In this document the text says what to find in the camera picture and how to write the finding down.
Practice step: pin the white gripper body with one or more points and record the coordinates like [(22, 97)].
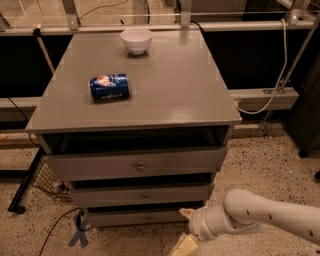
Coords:
[(197, 222)]

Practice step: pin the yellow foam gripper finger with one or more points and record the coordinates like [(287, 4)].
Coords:
[(186, 244), (186, 212)]

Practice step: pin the grey bottom drawer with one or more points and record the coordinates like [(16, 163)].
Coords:
[(109, 217)]

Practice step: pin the grey drawer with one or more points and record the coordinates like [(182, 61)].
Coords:
[(109, 217), (98, 166), (107, 197)]

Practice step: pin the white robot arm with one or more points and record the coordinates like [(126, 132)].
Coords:
[(243, 212)]

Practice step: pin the grey top drawer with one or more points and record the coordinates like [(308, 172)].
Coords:
[(98, 166)]

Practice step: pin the grey drawer cabinet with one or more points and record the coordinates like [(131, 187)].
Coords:
[(177, 102)]

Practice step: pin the grey middle drawer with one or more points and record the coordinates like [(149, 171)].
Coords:
[(107, 197)]

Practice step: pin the blue tape cross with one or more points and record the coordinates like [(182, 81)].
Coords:
[(80, 234)]

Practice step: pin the white bowl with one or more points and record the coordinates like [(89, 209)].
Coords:
[(136, 40)]

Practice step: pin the wooden stick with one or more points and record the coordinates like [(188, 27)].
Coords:
[(37, 33)]

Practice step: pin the wire mesh basket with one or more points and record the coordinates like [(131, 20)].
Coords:
[(46, 182)]

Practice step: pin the black metal frame leg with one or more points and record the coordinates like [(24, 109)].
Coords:
[(15, 206)]

